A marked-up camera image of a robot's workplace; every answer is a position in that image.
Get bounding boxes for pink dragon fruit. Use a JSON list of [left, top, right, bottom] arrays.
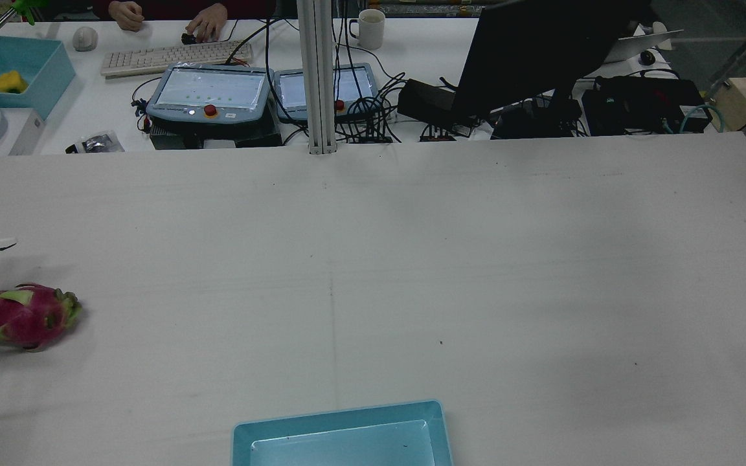
[[0, 280, 82, 351]]

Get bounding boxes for white product box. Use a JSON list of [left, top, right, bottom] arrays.
[[0, 107, 45, 157]]

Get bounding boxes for clear bag of metal parts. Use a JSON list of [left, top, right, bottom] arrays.
[[65, 131, 126, 155]]

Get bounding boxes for light blue deep bin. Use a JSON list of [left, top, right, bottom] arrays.
[[0, 33, 77, 120]]

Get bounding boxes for black box under pendant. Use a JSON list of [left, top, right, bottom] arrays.
[[150, 120, 283, 150]]

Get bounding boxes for beige computer keyboard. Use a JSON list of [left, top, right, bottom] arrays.
[[101, 41, 254, 80]]

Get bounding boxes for operator free hand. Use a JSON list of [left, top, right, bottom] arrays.
[[109, 0, 145, 32]]

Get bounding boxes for large grey teach pendant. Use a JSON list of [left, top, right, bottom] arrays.
[[146, 63, 272, 126]]

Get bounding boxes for operator hand on mouse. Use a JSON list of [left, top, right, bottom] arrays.
[[185, 3, 228, 43]]

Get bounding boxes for small grey teach pendant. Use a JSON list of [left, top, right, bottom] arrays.
[[273, 62, 379, 122]]

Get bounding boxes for person in dark red top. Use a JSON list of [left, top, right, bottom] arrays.
[[91, 0, 278, 21]]

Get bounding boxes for light blue shallow tray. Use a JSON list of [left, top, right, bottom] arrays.
[[231, 400, 454, 466]]

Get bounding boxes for white mug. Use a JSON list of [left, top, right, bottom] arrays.
[[348, 8, 386, 50]]

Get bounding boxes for black computer monitor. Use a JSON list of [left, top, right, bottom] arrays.
[[453, 0, 652, 119]]

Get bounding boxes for black electronics box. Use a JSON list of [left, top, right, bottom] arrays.
[[582, 76, 712, 137]]

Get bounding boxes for aluminium profile post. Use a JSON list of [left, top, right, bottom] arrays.
[[296, 0, 337, 155]]

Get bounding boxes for black cable bundle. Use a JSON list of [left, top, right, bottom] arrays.
[[337, 72, 407, 144]]

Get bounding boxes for teal cable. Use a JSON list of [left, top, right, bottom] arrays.
[[663, 104, 725, 135]]

